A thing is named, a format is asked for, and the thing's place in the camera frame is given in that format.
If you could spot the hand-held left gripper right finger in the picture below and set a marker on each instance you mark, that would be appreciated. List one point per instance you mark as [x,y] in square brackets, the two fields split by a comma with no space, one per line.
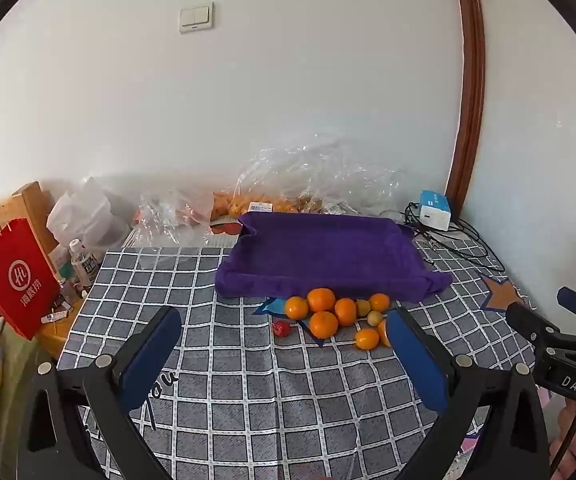
[415,360]

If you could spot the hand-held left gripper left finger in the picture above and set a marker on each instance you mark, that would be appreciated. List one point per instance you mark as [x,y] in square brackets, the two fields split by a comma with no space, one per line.
[147,355]

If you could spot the purple towel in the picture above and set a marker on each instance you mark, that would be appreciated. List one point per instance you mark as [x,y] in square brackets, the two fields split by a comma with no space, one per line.
[328,255]

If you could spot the person's right hand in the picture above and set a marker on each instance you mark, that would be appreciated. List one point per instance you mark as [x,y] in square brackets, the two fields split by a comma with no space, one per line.
[565,435]

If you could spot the yellow-green kumquat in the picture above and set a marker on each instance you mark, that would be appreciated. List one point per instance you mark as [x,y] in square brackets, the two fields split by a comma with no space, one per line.
[363,306]
[374,317]

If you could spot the wooden side table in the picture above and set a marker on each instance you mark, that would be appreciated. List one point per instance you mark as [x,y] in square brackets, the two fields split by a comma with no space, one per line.
[55,335]

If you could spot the clear plastic bottle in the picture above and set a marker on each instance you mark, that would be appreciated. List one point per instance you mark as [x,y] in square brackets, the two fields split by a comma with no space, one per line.
[84,265]

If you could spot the grey checked tablecloth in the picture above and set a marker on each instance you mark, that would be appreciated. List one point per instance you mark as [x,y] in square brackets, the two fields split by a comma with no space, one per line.
[248,410]

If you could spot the crumpled clear plastic bag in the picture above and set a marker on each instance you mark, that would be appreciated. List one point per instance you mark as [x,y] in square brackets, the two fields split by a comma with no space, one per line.
[167,220]

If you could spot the small red fruit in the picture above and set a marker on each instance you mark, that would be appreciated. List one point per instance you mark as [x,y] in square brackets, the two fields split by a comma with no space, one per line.
[282,328]

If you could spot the fruit print cardboard box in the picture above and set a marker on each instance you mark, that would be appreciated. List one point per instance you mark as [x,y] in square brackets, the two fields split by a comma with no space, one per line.
[225,228]

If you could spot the white and blue charger box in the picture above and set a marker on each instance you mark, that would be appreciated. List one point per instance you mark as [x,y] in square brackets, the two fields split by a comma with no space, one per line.
[435,208]

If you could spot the red paper bag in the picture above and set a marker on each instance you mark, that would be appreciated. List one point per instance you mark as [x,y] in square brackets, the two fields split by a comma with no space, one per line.
[15,280]

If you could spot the white plastic bag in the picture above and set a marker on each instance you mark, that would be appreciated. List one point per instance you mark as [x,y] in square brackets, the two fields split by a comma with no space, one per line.
[85,210]

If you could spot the clear bag of brown fruit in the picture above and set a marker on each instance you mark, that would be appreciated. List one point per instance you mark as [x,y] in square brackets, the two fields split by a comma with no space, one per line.
[363,185]

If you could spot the pile of bagged kumquats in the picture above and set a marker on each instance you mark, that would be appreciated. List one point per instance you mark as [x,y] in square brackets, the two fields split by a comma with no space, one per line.
[278,206]

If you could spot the clear plastic bag with label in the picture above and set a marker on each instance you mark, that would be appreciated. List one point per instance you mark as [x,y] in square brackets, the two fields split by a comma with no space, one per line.
[288,170]

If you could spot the wooden chair frame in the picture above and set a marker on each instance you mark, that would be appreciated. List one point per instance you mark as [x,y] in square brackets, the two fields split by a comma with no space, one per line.
[27,200]

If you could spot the brown wooden door frame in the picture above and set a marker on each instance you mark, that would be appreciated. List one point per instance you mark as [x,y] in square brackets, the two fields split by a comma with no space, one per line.
[470,85]

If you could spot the white light switch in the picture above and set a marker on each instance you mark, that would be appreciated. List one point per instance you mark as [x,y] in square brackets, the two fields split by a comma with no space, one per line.
[196,17]

